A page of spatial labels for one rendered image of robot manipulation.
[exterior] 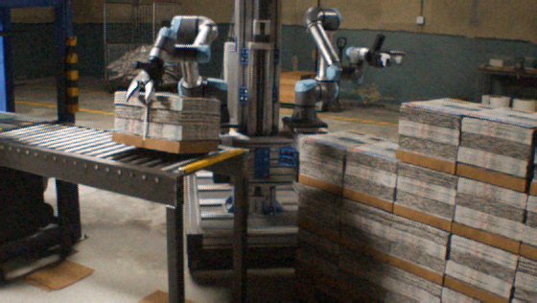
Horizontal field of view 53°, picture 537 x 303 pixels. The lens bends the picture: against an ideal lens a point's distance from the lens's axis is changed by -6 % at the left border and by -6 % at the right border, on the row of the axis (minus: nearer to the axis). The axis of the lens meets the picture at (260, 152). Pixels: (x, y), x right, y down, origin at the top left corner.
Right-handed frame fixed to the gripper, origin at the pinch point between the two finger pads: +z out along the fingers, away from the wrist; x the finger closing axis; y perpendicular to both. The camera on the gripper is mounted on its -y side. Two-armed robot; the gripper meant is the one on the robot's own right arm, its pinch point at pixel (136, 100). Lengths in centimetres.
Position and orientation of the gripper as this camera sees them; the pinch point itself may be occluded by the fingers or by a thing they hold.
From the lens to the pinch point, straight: 233.4
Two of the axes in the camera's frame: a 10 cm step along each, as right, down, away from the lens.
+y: 4.0, 4.1, 8.2
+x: -8.7, -1.1, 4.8
